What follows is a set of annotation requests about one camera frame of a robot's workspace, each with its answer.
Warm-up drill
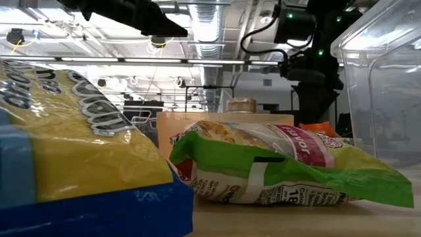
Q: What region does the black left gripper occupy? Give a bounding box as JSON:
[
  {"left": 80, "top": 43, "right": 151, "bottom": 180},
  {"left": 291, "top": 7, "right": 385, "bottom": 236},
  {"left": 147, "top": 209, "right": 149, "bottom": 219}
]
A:
[{"left": 56, "top": 0, "right": 189, "bottom": 38}]

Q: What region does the large clear plastic bin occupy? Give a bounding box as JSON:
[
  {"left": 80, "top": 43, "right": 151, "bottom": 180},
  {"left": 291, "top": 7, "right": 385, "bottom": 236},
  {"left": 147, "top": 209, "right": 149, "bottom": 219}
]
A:
[{"left": 330, "top": 0, "right": 421, "bottom": 169}]

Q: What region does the orange translucent plastic bin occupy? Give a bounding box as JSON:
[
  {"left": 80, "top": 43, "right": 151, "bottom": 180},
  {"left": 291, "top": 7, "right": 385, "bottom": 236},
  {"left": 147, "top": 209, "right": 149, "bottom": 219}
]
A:
[{"left": 157, "top": 111, "right": 295, "bottom": 159}]

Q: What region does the gold lid spice jar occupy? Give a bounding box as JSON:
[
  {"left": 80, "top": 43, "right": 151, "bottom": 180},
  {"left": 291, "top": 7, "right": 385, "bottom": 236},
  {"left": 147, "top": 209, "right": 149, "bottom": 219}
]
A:
[{"left": 226, "top": 97, "right": 258, "bottom": 115}]

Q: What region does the silver ventilation duct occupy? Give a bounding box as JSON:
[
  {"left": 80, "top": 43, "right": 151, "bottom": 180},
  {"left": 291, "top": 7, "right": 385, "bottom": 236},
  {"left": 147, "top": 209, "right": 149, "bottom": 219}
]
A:
[{"left": 189, "top": 0, "right": 228, "bottom": 113}]

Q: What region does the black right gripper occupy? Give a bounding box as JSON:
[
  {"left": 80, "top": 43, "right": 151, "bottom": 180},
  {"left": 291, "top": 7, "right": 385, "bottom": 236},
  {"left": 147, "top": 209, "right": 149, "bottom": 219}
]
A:
[{"left": 279, "top": 45, "right": 345, "bottom": 126}]

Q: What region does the red orange ramen packet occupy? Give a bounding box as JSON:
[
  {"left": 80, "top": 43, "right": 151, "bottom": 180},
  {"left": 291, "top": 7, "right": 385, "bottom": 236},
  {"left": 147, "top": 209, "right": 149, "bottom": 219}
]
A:
[{"left": 299, "top": 120, "right": 339, "bottom": 138}]

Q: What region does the long ceiling light bar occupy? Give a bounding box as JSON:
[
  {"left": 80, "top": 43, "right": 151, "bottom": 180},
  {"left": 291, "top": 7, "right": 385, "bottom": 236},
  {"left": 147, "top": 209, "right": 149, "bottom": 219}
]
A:
[{"left": 0, "top": 55, "right": 280, "bottom": 66}]

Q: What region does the black ceiling device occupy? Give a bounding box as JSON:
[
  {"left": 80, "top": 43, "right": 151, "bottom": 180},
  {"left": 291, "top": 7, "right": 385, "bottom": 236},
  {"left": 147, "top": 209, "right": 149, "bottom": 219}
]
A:
[
  {"left": 6, "top": 28, "right": 26, "bottom": 46},
  {"left": 150, "top": 35, "right": 167, "bottom": 49}
]

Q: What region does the green pink ramen packet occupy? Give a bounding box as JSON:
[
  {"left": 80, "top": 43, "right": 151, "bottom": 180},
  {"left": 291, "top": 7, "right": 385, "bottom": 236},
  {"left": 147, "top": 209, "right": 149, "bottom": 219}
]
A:
[{"left": 169, "top": 120, "right": 414, "bottom": 209}]

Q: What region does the blue yellow ramen packet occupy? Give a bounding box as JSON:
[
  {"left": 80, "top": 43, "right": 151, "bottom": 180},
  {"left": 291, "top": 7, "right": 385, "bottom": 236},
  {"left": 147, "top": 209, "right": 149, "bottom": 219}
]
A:
[{"left": 0, "top": 59, "right": 195, "bottom": 237}]

